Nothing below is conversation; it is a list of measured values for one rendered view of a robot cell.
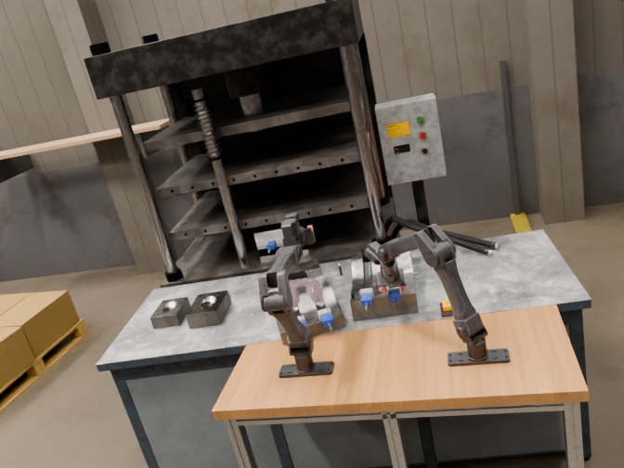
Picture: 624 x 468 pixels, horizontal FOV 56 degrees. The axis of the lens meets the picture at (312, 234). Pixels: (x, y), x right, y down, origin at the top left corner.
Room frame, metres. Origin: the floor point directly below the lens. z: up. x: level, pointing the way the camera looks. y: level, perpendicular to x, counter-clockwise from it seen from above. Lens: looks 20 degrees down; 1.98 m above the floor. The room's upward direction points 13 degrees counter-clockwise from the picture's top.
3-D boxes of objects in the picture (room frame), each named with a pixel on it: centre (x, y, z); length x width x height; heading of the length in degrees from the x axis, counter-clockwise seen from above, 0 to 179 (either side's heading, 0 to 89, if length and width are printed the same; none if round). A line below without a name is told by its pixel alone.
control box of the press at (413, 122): (2.97, -0.60, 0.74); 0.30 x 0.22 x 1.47; 79
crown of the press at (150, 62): (3.30, 0.16, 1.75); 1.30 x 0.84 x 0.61; 79
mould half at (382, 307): (2.33, -0.26, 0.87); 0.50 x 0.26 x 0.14; 169
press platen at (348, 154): (3.35, 0.15, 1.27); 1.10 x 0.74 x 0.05; 79
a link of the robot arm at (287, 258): (1.85, 0.13, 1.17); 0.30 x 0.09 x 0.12; 164
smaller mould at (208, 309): (2.46, 0.53, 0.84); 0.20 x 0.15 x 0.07; 169
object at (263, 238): (3.21, 0.13, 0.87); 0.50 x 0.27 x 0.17; 169
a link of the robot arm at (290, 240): (2.01, 0.09, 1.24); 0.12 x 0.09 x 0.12; 164
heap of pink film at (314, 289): (2.31, 0.10, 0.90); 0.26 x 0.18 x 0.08; 6
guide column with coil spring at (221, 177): (3.00, 0.39, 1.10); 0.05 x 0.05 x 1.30
